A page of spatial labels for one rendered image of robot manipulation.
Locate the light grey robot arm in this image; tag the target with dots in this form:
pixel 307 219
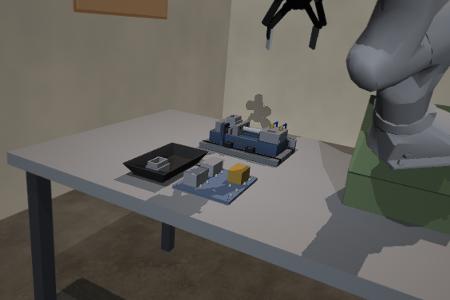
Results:
pixel 402 38

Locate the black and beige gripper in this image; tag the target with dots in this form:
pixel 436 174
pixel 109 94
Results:
pixel 272 19

